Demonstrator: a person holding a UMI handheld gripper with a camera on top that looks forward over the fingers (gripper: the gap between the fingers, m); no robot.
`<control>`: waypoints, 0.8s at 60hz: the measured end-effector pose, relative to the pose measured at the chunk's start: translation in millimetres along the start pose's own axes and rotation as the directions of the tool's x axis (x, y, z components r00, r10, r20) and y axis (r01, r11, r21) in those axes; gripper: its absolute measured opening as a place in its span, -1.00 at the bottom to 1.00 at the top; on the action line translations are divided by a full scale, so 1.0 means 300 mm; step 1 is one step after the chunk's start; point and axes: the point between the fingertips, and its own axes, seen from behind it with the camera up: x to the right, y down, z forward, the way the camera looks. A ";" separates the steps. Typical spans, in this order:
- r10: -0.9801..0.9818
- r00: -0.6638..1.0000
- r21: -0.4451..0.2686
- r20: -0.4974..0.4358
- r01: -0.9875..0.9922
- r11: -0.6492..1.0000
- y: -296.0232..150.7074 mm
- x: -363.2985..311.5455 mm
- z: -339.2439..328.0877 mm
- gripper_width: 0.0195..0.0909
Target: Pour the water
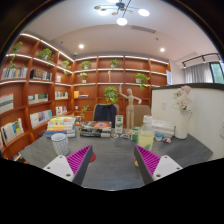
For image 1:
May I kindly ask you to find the stack of colourful books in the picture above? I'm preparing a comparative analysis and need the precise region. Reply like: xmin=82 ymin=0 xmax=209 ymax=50
xmin=44 ymin=115 xmax=77 ymax=138

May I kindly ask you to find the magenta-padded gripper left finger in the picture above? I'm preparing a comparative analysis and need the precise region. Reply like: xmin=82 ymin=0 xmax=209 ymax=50
xmin=43 ymin=144 xmax=94 ymax=186

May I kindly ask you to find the grey curtain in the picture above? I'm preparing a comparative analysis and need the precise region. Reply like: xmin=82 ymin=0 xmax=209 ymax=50
xmin=183 ymin=62 xmax=214 ymax=84

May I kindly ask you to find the tan chair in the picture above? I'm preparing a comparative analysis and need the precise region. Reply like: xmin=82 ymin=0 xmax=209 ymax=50
xmin=133 ymin=104 xmax=153 ymax=128

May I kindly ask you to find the white vase with flowers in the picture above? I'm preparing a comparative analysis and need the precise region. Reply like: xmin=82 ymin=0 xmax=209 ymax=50
xmin=173 ymin=85 xmax=194 ymax=140

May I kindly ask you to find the tall green and white carton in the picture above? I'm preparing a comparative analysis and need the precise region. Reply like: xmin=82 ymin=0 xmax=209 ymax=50
xmin=114 ymin=114 xmax=124 ymax=134

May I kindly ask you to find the ceiling air vent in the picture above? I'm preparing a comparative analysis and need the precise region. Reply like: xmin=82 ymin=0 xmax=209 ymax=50
xmin=131 ymin=25 xmax=157 ymax=34

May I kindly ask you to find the branched ceiling lamp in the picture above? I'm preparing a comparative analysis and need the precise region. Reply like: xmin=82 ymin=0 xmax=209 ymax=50
xmin=93 ymin=0 xmax=151 ymax=27

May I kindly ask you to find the wooden shelf unit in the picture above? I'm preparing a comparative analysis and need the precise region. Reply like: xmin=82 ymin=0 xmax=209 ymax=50
xmin=0 ymin=32 xmax=172 ymax=161

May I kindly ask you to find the white partition with dark top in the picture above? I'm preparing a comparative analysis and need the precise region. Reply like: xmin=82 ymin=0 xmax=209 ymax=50
xmin=150 ymin=83 xmax=224 ymax=160

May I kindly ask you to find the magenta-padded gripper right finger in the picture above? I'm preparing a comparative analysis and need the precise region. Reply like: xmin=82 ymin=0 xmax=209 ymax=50
xmin=133 ymin=144 xmax=184 ymax=185

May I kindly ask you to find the stack of white books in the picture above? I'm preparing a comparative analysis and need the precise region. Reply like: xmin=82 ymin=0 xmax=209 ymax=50
xmin=151 ymin=119 xmax=176 ymax=138

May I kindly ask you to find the small green and white box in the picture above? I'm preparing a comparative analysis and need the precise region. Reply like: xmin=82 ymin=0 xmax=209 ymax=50
xmin=131 ymin=126 xmax=140 ymax=142

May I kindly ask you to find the stack of dark books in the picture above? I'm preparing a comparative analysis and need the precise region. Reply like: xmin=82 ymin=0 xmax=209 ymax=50
xmin=79 ymin=120 xmax=113 ymax=138

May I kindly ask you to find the window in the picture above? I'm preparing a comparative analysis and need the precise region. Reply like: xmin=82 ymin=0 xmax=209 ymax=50
xmin=209 ymin=61 xmax=224 ymax=84

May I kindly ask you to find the wooden artist mannequin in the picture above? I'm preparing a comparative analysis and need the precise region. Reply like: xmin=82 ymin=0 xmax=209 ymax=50
xmin=118 ymin=83 xmax=143 ymax=134

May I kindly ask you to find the white patterned mug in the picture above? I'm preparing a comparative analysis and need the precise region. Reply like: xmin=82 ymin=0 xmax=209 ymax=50
xmin=50 ymin=132 xmax=70 ymax=157

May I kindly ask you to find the dark office chair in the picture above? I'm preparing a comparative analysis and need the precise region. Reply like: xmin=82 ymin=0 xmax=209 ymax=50
xmin=92 ymin=103 xmax=120 ymax=125

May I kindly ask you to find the black track light rail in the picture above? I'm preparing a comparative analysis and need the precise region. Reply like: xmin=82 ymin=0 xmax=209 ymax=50
xmin=181 ymin=52 xmax=223 ymax=68

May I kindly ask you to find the clear bottle with yellow drink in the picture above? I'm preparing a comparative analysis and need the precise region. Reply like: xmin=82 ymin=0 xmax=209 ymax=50
xmin=134 ymin=115 xmax=156 ymax=167

